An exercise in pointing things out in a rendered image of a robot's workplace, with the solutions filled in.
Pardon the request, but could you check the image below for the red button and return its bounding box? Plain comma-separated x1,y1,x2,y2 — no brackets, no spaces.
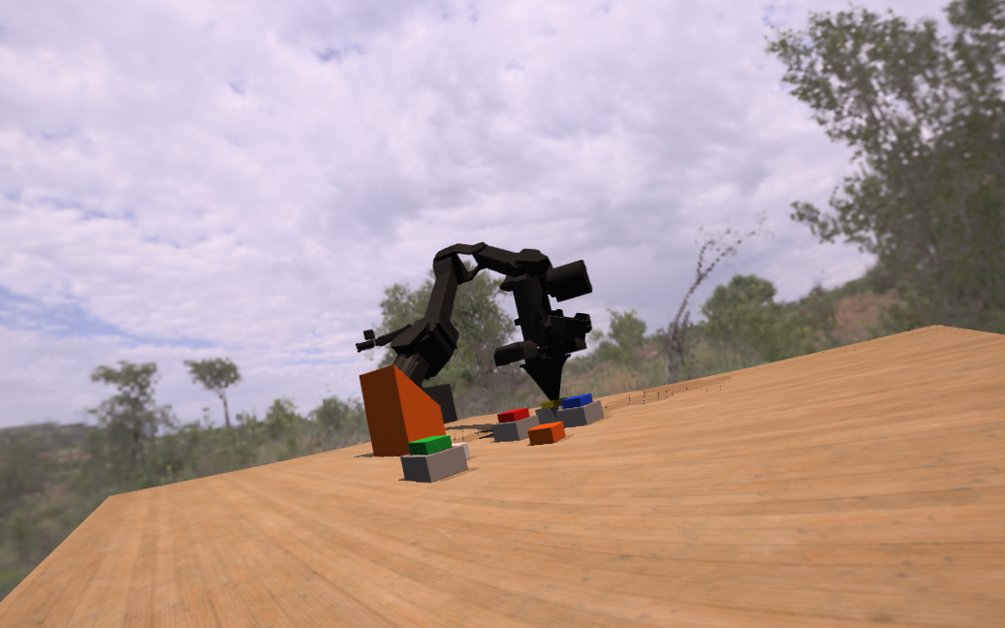
491,408,540,442

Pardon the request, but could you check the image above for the blue button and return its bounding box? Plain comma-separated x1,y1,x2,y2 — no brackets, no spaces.
556,393,605,427

